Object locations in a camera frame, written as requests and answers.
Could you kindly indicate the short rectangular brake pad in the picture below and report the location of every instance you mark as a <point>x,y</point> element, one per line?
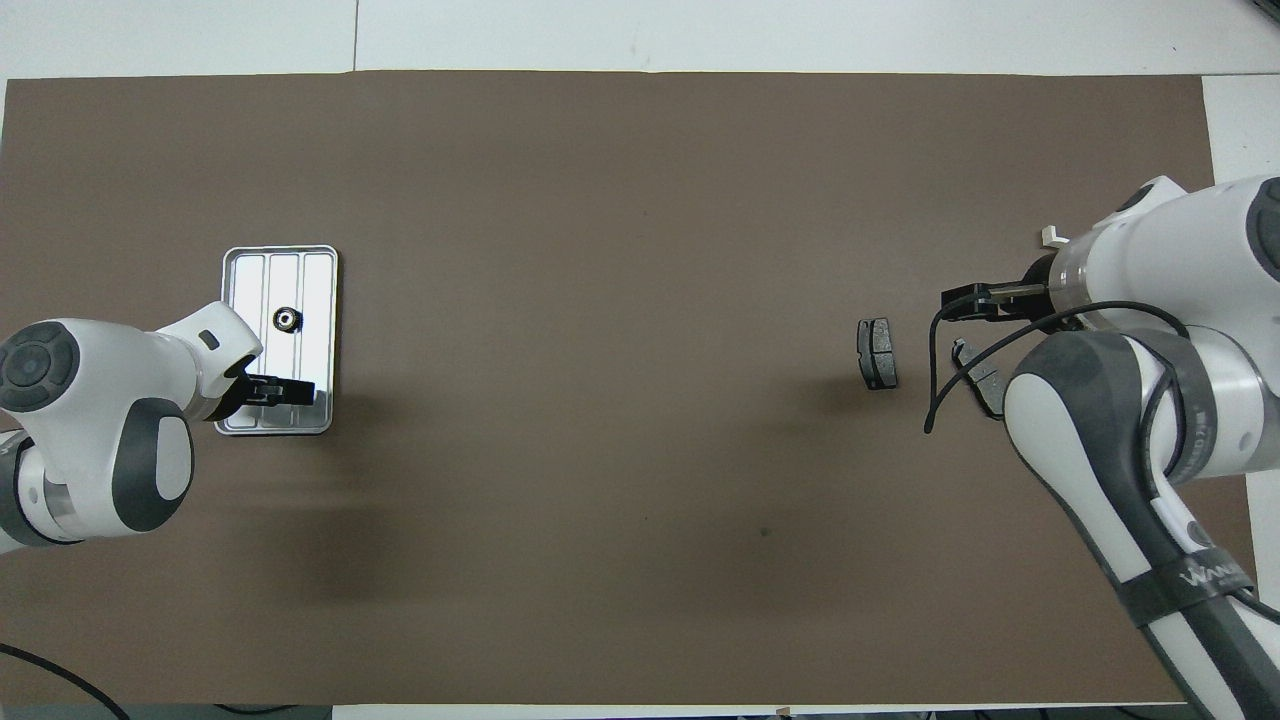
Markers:
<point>877,355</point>

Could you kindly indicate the brown table mat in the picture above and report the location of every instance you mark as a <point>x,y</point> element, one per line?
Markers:
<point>600,200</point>

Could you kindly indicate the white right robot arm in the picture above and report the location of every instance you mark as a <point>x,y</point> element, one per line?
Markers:
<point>1100,420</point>

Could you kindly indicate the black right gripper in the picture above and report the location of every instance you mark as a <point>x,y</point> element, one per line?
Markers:
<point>1005,305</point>

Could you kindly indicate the silver metal tray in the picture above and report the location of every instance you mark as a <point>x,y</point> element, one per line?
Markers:
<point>300,285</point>

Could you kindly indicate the large black bearing gear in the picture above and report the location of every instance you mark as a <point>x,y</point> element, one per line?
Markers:
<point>287,319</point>

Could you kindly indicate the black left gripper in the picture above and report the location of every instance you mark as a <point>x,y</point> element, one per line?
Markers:
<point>262,390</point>

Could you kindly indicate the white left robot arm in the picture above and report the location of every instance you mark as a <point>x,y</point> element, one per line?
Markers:
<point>90,420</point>

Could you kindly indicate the long curved brake pad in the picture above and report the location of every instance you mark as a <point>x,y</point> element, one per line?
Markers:
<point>988,386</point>

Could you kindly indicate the white semicircular bracket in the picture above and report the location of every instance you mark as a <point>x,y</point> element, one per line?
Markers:
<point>1050,237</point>

